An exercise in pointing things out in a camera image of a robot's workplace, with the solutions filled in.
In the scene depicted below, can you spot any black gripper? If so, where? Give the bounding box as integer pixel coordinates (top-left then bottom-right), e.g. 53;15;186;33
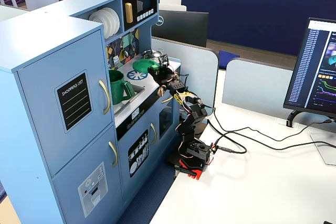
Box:
147;62;180;86

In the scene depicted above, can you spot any green plate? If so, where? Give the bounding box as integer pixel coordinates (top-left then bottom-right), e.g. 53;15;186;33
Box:
132;59;160;74

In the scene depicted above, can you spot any red robot base clamp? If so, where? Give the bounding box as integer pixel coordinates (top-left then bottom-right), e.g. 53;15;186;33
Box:
174;158;211;182

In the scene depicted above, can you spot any silver toy pot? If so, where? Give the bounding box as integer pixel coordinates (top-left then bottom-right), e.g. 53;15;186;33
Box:
141;49;165;62

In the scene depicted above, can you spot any grey desk divider panel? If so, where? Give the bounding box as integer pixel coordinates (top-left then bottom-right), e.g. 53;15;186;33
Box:
222;57;295;110
151;36;220;111

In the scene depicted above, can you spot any hanging toy utensil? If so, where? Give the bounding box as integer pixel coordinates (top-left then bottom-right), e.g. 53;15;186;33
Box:
129;29;138;53
122;31;130;60

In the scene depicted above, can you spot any green mug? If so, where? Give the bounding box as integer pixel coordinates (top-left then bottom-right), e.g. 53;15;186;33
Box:
108;69;136;106

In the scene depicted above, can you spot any black Dell monitor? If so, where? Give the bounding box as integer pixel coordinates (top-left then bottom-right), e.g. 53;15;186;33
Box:
152;9;210;48

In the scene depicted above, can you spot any white plates stack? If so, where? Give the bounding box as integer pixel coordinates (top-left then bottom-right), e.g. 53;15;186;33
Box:
101;7;121;38

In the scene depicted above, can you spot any blue seat cushion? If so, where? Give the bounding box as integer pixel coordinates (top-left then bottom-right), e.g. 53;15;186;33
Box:
217;50;242;70

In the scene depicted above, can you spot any white toy plate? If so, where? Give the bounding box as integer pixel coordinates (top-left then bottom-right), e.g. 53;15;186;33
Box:
88;12;102;24
91;10;112;32

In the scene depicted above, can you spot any blue toy kitchen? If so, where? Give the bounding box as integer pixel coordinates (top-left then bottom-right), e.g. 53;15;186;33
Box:
0;0;182;224

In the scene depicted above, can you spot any robot controller board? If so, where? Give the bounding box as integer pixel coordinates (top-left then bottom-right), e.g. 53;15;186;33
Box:
208;143;219;158

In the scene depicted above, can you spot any black monitor stand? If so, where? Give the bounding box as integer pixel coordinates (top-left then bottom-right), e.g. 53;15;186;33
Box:
286;109;302;127

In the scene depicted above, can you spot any black monitor with lit screen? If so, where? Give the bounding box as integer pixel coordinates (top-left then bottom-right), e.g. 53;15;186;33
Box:
282;17;336;119

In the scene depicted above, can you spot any gold fridge door handle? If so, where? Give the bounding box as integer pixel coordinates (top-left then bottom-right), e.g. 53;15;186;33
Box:
108;141;119;168
99;79;111;116

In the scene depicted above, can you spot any yellow wooden microwave handle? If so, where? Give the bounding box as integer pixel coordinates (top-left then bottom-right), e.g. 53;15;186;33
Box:
124;2;133;24

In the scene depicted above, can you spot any gold dishwasher handle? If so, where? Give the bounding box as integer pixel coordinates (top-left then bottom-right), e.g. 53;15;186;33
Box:
150;122;158;146

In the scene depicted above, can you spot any black cable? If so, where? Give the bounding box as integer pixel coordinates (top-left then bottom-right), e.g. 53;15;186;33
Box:
214;126;336;155
203;104;336;151

